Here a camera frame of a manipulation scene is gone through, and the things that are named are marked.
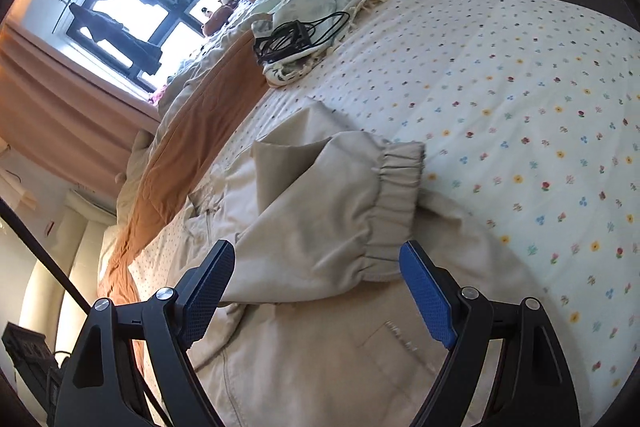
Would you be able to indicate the patterned cloth under cables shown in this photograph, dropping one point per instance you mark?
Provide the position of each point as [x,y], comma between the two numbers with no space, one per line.
[296,35]

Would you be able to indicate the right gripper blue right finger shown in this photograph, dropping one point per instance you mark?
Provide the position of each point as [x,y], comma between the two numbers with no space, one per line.
[435,292]

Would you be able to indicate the beige zip jacket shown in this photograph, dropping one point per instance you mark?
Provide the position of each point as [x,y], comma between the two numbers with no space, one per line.
[317,327]

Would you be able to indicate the floral white bed sheet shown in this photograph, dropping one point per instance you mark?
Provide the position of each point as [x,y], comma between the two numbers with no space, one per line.
[529,114]

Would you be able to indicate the plush toy on windowsill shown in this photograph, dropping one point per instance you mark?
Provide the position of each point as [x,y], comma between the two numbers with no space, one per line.
[215,20]

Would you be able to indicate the pink left curtain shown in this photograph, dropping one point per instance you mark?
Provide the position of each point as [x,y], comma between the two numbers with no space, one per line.
[64,118]

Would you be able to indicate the orange duvet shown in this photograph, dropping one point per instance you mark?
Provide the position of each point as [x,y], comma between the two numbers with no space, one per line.
[192,140]

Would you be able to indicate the beige blanket by window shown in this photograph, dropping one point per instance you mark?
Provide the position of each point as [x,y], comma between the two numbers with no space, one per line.
[172,97]

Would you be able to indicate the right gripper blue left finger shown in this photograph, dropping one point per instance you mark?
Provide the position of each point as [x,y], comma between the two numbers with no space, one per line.
[199,292]

